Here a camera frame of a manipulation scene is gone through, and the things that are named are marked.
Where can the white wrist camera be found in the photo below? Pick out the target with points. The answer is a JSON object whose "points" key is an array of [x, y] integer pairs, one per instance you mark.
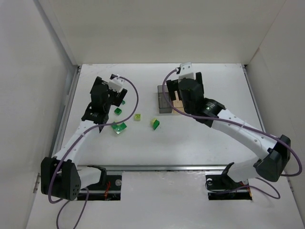
{"points": [[185, 71], [116, 83]]}

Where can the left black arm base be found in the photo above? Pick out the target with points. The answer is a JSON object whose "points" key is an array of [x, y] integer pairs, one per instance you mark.
{"points": [[101, 184]]}

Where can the orange transparent container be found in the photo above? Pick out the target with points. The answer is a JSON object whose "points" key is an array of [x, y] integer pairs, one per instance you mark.
{"points": [[177, 103]]}

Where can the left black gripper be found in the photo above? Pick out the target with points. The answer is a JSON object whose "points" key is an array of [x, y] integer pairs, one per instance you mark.
{"points": [[114, 94]]}

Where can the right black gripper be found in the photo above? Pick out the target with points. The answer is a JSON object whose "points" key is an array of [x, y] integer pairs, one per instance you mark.
{"points": [[170, 86]]}

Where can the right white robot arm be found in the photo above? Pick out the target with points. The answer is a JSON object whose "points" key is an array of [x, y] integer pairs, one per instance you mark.
{"points": [[271, 152]]}

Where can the grey transparent container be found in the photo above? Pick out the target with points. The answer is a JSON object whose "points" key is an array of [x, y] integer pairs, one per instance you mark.
{"points": [[163, 106]]}

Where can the light green square lego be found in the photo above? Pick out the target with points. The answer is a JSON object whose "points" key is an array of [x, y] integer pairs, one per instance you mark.
{"points": [[137, 117]]}

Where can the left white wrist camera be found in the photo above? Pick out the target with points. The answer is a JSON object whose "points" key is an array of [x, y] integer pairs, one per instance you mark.
{"points": [[116, 83]]}

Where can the dark green curved lego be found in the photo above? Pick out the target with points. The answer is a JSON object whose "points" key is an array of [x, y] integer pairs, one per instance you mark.
{"points": [[155, 124]]}

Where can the dark green lego plate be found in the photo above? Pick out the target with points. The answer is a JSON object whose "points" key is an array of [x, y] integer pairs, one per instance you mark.
{"points": [[118, 128]]}

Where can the light green curved lego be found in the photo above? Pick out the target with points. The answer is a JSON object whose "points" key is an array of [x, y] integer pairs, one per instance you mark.
{"points": [[153, 121]]}

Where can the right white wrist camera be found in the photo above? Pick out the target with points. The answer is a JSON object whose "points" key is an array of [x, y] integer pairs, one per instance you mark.
{"points": [[185, 71]]}

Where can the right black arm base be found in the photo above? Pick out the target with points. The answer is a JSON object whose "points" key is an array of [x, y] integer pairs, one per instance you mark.
{"points": [[221, 187]]}

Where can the dark green square lego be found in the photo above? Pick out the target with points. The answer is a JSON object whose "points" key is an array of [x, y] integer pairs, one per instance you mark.
{"points": [[117, 111]]}

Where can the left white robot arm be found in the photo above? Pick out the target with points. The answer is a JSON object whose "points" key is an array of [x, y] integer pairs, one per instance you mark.
{"points": [[60, 176]]}

